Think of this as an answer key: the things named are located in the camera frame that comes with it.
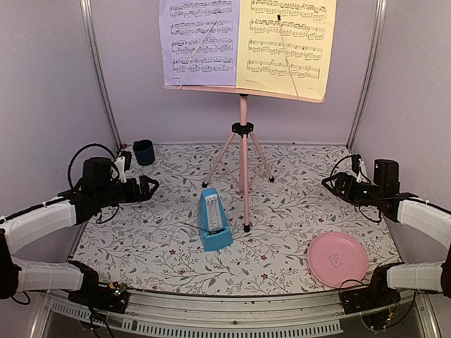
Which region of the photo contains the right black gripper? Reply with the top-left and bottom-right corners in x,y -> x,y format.
323,172 -> 384,207

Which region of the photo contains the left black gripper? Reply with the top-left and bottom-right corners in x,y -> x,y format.
97,174 -> 159,208

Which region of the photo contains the clear metronome cover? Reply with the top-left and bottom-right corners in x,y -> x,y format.
137,208 -> 177,244

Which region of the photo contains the blue metronome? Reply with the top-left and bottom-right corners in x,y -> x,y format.
180,188 -> 233,252

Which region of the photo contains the pink music stand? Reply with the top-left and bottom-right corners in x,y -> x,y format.
164,84 -> 324,233

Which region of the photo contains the yellow sheet music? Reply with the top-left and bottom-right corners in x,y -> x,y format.
236,0 -> 338,102

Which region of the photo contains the purple sheet music paper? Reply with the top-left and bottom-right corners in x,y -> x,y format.
159,0 -> 240,87

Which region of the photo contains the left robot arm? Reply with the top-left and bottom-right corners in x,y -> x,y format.
1,156 -> 159,306

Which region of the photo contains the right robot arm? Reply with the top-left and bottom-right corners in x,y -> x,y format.
321,155 -> 450,307

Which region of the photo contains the dark blue cup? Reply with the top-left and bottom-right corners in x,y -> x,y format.
132,139 -> 155,166

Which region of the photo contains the pink plate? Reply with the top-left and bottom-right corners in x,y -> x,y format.
307,232 -> 368,288

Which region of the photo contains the right black cable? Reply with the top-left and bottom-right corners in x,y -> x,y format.
329,156 -> 383,223

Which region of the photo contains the black cable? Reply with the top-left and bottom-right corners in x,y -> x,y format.
329,156 -> 383,223
66,142 -> 119,191

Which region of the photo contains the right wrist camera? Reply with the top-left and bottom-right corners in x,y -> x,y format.
351,154 -> 367,183

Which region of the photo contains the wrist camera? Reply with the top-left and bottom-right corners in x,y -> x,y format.
351,154 -> 367,183
115,151 -> 132,183

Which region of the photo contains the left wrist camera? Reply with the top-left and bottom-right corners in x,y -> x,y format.
115,151 -> 132,183

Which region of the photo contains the left black cable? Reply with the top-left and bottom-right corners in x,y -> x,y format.
66,142 -> 119,191

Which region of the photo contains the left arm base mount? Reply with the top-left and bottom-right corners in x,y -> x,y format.
68,282 -> 130,314

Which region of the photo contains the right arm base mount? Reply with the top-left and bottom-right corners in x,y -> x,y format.
339,284 -> 401,315

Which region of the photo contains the front aluminium rail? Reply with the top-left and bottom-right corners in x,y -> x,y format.
31,290 -> 441,337

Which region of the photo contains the left aluminium frame post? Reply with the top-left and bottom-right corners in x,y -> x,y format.
80,0 -> 123,150

